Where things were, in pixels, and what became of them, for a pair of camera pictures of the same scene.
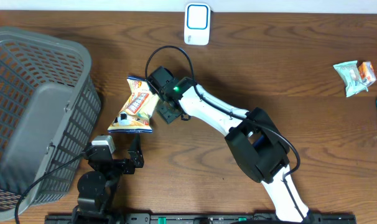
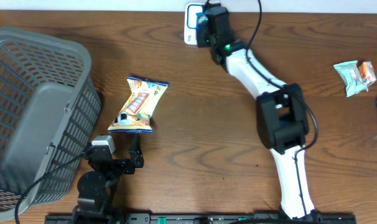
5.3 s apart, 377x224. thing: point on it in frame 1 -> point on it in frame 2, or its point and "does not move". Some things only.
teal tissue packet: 350,73 does not move
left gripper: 136,153 does not move
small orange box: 367,73 does not move
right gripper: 166,115 -> 200,27
